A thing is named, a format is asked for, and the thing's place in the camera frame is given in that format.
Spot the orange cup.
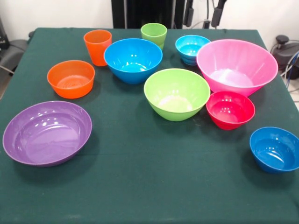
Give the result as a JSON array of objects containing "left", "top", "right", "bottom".
[{"left": 83, "top": 29, "right": 113, "bottom": 67}]

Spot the orange bowl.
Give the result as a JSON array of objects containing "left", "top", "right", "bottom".
[{"left": 47, "top": 60, "right": 96, "bottom": 99}]

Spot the black floor stand base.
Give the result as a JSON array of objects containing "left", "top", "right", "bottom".
[
  {"left": 271, "top": 35, "right": 299, "bottom": 70},
  {"left": 0, "top": 17, "right": 30, "bottom": 73}
]

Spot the small ribbed cyan bowl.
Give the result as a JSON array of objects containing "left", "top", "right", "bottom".
[{"left": 175, "top": 35, "right": 212, "bottom": 66}]

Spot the small dark blue bowl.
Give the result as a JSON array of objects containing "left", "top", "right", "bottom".
[{"left": 249, "top": 126, "right": 299, "bottom": 174}]

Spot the large light blue bowl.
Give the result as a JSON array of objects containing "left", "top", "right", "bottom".
[{"left": 103, "top": 38, "right": 164, "bottom": 85}]

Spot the green bowl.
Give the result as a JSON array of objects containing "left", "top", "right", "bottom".
[{"left": 143, "top": 68, "right": 211, "bottom": 122}]

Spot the large pink bowl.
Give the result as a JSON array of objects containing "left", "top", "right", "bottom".
[{"left": 196, "top": 39, "right": 279, "bottom": 97}]

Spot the dark green tablecloth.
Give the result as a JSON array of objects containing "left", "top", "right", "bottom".
[{"left": 0, "top": 27, "right": 299, "bottom": 224}]

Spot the purple bowl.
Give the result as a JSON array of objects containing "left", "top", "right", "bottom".
[{"left": 2, "top": 100, "right": 93, "bottom": 168}]

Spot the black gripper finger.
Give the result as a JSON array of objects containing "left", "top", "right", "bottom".
[
  {"left": 211, "top": 0, "right": 228, "bottom": 29},
  {"left": 183, "top": 0, "right": 195, "bottom": 28}
]

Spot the green cup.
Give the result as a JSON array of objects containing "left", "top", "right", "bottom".
[{"left": 140, "top": 22, "right": 168, "bottom": 51}]

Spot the red bowl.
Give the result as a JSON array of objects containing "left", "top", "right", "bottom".
[{"left": 206, "top": 90, "right": 256, "bottom": 131}]

